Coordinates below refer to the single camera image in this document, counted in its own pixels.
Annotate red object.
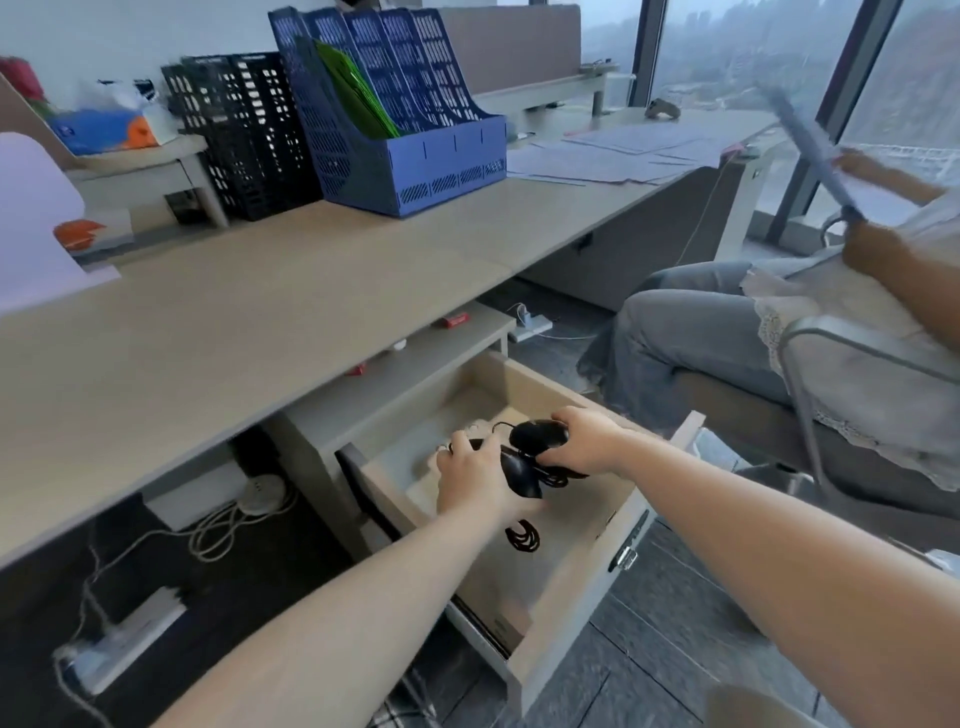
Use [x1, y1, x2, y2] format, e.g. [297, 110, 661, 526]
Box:
[0, 56, 48, 105]

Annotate orange and white packet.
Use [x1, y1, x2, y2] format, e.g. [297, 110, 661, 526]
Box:
[52, 217, 111, 255]

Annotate blue plastic file holder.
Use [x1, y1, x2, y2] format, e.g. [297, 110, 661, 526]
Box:
[267, 6, 510, 219]

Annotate dark window frame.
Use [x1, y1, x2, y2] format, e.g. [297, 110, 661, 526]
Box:
[627, 0, 905, 249]

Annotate person's left hand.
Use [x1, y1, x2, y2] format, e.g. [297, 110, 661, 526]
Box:
[435, 434, 546, 528]

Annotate black plastic file holder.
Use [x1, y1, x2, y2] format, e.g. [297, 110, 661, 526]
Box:
[160, 51, 325, 223]

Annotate person's right hand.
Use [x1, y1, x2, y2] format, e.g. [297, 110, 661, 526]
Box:
[550, 406, 631, 478]

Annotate beige drawer cabinet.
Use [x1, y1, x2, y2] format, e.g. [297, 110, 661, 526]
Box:
[262, 300, 519, 556]

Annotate grey office chair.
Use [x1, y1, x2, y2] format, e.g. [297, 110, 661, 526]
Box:
[673, 212, 960, 575]

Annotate coiled black mouse cable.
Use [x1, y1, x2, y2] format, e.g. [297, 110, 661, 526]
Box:
[504, 519, 543, 558]

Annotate large white paper sheet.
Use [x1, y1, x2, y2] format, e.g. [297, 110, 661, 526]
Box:
[0, 131, 123, 315]

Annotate white box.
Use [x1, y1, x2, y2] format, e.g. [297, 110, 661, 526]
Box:
[141, 459, 250, 532]

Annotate black computer mouse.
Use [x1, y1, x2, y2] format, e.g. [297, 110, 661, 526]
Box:
[498, 447, 546, 501]
[509, 420, 571, 460]

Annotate green folders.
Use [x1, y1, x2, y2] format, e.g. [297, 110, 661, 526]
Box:
[312, 39, 402, 141]

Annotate blue paper folder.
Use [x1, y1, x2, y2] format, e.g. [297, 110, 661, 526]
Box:
[756, 84, 867, 225]

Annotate blue tissue box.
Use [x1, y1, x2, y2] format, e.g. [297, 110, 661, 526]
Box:
[46, 105, 180, 157]

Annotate white plastic bag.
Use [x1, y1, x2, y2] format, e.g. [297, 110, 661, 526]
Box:
[73, 75, 160, 115]

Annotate grey desk modesty panel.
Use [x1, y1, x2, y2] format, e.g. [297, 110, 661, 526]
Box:
[516, 166, 745, 313]

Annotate person's right forearm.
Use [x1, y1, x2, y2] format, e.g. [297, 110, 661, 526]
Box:
[618, 430, 960, 728]

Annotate beige desk riser shelf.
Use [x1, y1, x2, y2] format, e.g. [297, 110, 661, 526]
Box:
[66, 135, 231, 231]

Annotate spread of white papers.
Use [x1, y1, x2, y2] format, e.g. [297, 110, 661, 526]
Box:
[507, 118, 777, 187]

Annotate grey desk divider screen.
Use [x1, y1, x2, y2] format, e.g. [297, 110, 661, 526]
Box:
[433, 3, 588, 96]

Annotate white cables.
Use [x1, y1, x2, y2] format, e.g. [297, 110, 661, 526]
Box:
[51, 495, 301, 728]

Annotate person's left forearm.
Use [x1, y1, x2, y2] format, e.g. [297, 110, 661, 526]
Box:
[153, 501, 546, 728]

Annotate open wooden drawer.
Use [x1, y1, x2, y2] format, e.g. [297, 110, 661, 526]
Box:
[335, 349, 708, 720]

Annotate round white socket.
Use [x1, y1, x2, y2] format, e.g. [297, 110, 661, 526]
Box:
[238, 474, 288, 517]

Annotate small white power strip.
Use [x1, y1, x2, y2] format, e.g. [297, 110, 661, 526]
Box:
[507, 302, 556, 343]

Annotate white desk leg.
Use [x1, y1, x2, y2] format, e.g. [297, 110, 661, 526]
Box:
[716, 141, 768, 262]

